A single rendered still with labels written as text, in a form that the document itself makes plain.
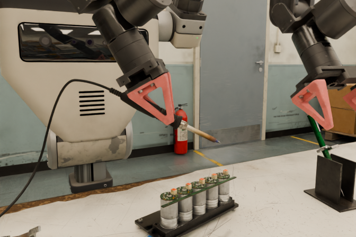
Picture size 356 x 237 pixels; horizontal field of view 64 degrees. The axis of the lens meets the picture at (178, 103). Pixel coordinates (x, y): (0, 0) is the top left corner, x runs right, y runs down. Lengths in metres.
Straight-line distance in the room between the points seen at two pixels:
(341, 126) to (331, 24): 3.65
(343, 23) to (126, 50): 0.36
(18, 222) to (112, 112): 0.33
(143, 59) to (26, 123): 2.55
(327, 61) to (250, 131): 3.28
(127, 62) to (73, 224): 0.26
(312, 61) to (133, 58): 0.32
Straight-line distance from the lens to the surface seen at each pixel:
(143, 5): 0.41
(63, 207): 0.55
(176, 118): 0.46
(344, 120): 4.16
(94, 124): 0.74
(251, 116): 3.78
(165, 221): 0.42
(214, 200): 0.47
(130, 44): 0.44
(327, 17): 0.57
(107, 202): 0.55
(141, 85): 0.43
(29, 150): 3.00
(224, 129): 3.56
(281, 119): 4.20
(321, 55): 0.57
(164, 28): 0.85
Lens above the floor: 0.99
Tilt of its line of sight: 8 degrees down
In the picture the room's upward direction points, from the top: straight up
